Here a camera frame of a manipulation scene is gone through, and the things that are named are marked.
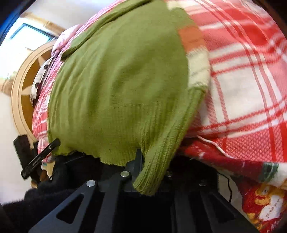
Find grey patterned pillow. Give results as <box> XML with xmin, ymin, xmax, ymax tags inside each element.
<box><xmin>30</xmin><ymin>56</ymin><xmax>55</xmax><ymax>107</ymax></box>

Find red cartoon quilt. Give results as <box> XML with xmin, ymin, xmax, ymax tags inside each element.
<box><xmin>179</xmin><ymin>138</ymin><xmax>286</xmax><ymax>232</ymax></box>

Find cream wooden headboard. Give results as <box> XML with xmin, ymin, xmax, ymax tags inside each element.
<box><xmin>11</xmin><ymin>40</ymin><xmax>55</xmax><ymax>144</ymax></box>

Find window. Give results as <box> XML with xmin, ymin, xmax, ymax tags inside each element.
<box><xmin>10</xmin><ymin>23</ymin><xmax>55</xmax><ymax>51</ymax></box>

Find pink pillow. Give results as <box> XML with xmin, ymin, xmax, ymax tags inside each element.
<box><xmin>51</xmin><ymin>24</ymin><xmax>81</xmax><ymax>57</ymax></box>

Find green striped knit sweater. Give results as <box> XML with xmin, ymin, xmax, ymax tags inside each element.
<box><xmin>48</xmin><ymin>1</ymin><xmax>211</xmax><ymax>196</ymax></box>

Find red plaid bed cover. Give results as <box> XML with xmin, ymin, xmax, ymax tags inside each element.
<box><xmin>32</xmin><ymin>1</ymin><xmax>286</xmax><ymax>163</ymax></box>

